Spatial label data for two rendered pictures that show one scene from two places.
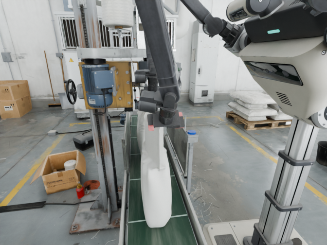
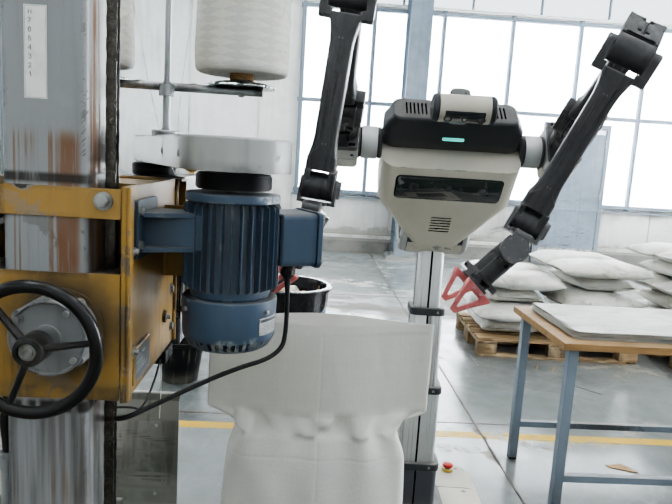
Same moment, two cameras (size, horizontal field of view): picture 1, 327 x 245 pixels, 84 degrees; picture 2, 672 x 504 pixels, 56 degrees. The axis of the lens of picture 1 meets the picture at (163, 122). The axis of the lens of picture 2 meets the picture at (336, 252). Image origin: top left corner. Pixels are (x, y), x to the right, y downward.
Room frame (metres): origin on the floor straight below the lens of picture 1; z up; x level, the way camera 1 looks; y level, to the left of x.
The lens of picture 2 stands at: (0.84, 1.37, 1.40)
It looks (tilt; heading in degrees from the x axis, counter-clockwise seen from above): 9 degrees down; 276
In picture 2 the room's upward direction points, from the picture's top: 4 degrees clockwise
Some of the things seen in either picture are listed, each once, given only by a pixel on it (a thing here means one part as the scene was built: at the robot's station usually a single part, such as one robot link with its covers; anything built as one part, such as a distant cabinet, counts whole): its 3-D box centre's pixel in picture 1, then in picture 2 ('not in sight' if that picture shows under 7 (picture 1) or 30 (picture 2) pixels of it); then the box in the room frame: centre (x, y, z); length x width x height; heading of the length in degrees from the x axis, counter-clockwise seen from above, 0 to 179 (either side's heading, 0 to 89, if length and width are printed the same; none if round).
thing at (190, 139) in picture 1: (191, 136); not in sight; (1.22, -0.21, 0.81); 0.08 x 0.08 x 0.06; 9
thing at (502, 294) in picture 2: not in sight; (502, 288); (-0.01, -3.66, 0.44); 0.66 x 0.43 x 0.13; 99
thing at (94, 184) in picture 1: (90, 184); not in sight; (1.64, 0.81, 0.02); 0.22 x 0.18 x 0.04; 9
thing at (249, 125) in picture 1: (261, 118); not in sight; (3.71, -2.12, 0.07); 1.20 x 0.82 x 0.14; 101
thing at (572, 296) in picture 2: not in sight; (592, 298); (-0.67, -3.53, 0.45); 0.66 x 0.42 x 0.13; 14
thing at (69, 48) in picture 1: (124, 68); not in sight; (4.46, 0.92, 1.05); 2.28 x 1.16 x 2.09; 99
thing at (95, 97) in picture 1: (98, 85); (230, 269); (1.10, 0.39, 1.21); 0.15 x 0.15 x 0.25
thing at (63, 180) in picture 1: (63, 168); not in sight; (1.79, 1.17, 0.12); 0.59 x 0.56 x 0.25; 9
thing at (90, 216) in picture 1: (99, 199); not in sight; (1.34, 0.60, 0.10); 0.50 x 0.42 x 0.20; 9
